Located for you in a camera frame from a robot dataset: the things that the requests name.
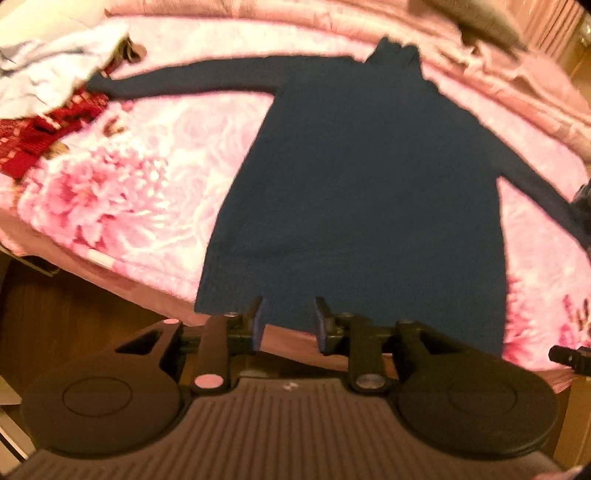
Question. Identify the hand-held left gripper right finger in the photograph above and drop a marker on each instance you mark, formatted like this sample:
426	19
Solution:
322	331

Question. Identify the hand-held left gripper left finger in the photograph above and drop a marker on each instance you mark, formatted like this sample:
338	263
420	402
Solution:
258	325

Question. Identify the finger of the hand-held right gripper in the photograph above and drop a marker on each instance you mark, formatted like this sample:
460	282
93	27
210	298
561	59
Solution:
570	356
582	201

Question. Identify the navy ribbed turtleneck sweater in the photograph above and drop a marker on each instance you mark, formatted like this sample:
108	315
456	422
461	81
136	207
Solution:
360	184

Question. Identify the pink floral blanket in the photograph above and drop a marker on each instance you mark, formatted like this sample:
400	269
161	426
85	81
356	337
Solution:
138	184

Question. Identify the grey pillow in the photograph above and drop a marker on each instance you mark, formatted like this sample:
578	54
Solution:
485	18

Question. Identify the red patterned knit sweater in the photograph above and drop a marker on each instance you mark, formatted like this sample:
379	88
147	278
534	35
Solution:
27	138

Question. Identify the grey and pink quilt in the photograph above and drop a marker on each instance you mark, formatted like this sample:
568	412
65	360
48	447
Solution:
277	18

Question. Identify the light blue garment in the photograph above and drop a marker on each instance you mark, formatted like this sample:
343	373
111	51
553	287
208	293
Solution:
46	78

